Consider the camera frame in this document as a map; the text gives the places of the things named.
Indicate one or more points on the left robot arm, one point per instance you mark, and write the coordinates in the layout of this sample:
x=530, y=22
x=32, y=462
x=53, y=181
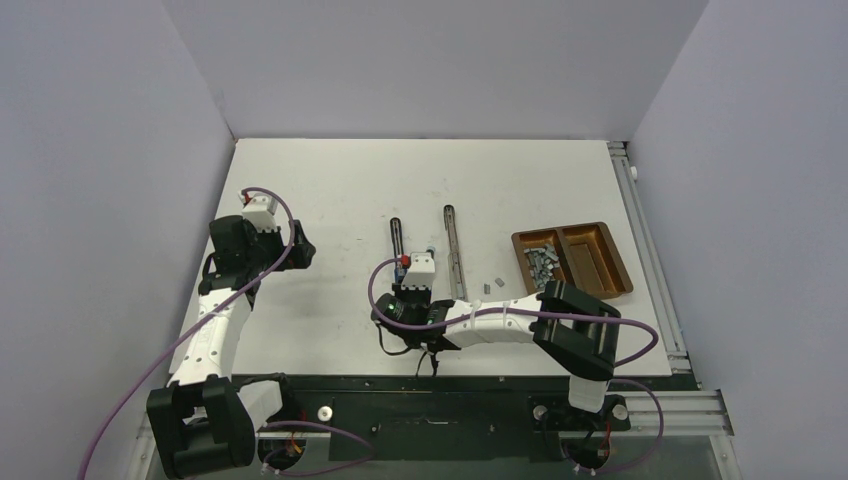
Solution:
x=201, y=421

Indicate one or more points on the aluminium frame rail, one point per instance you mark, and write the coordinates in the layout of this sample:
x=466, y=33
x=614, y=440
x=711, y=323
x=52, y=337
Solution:
x=345, y=191

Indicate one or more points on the blue stapler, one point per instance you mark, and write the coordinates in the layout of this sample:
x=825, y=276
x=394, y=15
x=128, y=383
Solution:
x=396, y=236

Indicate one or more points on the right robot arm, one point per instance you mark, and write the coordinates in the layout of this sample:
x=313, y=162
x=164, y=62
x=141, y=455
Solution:
x=568, y=324

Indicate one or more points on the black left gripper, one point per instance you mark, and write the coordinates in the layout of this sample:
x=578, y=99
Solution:
x=300, y=253

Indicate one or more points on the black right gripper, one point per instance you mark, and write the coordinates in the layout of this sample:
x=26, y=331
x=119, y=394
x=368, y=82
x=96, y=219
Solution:
x=403, y=293

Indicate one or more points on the silver black stapler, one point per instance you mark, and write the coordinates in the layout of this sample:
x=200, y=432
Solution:
x=456, y=273

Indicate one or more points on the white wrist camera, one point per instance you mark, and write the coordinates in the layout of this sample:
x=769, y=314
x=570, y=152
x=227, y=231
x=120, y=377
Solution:
x=260, y=211
x=420, y=271

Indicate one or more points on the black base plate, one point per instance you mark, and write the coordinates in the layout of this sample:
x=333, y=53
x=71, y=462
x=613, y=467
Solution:
x=396, y=418

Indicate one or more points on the pile of grey staples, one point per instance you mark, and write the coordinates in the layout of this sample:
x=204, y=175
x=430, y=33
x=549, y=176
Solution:
x=543, y=263

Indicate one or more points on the brown plastic divided tray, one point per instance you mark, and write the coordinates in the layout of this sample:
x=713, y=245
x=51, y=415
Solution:
x=590, y=259

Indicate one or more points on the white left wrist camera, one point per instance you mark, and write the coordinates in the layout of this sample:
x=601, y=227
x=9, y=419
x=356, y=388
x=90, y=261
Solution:
x=260, y=211

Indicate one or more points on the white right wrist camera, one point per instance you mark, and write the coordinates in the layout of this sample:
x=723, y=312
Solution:
x=420, y=271

